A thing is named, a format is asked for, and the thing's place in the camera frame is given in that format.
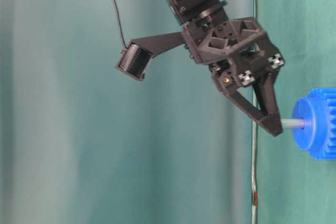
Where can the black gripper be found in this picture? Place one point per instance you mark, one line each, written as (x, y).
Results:
(239, 53)

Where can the grey metal shaft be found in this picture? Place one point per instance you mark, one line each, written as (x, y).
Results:
(293, 123)

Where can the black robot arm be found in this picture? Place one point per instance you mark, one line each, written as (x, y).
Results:
(209, 9)

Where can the blue plastic gear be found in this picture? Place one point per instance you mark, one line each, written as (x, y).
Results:
(317, 137)

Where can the green table mat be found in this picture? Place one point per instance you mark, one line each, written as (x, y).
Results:
(293, 187)

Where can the green backdrop curtain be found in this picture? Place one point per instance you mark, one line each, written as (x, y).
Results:
(82, 142)

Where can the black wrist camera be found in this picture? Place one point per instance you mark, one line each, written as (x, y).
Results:
(135, 59)

